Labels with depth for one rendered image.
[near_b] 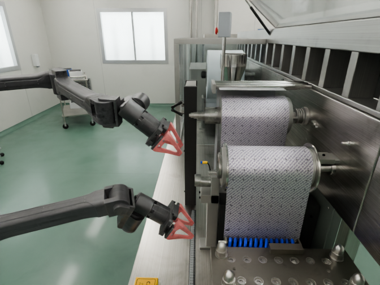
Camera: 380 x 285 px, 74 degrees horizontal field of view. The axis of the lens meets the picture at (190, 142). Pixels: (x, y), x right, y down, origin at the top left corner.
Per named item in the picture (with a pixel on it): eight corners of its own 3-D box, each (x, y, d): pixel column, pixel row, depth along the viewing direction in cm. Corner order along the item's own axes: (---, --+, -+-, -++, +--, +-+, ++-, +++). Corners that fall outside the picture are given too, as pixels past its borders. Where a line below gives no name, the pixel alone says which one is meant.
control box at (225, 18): (216, 37, 117) (217, 13, 113) (230, 37, 116) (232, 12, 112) (214, 37, 111) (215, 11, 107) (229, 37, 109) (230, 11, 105)
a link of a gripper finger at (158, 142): (172, 165, 71) (146, 146, 69) (175, 155, 77) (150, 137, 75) (188, 149, 69) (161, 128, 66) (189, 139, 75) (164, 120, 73)
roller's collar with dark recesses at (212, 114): (204, 120, 100) (204, 104, 98) (219, 120, 100) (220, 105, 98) (204, 125, 95) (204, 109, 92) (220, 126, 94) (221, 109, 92)
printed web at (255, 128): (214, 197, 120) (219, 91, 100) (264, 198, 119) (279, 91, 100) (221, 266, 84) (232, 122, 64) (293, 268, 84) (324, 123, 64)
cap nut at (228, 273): (220, 277, 66) (221, 264, 64) (234, 277, 66) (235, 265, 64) (221, 290, 63) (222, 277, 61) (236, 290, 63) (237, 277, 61)
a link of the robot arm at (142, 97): (99, 128, 72) (95, 98, 68) (114, 113, 82) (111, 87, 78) (141, 130, 71) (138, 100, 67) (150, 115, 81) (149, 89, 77)
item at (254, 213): (223, 237, 80) (227, 187, 73) (298, 238, 79) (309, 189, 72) (223, 238, 79) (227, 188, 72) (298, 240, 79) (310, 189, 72)
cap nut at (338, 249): (327, 251, 74) (329, 240, 72) (339, 251, 74) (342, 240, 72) (333, 262, 71) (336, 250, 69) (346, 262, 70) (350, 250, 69)
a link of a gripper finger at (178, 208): (187, 242, 78) (160, 228, 76) (188, 226, 85) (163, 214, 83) (199, 227, 76) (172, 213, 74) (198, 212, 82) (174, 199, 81)
